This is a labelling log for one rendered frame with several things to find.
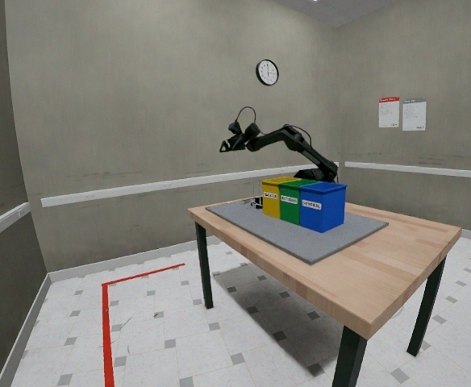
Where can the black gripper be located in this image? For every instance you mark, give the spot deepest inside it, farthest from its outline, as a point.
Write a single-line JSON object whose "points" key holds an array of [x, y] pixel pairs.
{"points": [[233, 145]]}

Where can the blue bin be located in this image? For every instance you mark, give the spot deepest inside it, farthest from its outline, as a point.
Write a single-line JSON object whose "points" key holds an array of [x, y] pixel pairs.
{"points": [[322, 206]]}

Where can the green bin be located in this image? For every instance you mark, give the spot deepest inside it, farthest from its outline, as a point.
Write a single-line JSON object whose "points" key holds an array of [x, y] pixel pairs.
{"points": [[290, 200]]}

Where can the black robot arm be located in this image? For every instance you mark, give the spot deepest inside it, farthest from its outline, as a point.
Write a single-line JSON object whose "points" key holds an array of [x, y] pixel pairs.
{"points": [[294, 142]]}

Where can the yellow open bin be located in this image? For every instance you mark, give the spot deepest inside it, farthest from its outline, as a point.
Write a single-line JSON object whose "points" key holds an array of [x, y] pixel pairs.
{"points": [[271, 196]]}

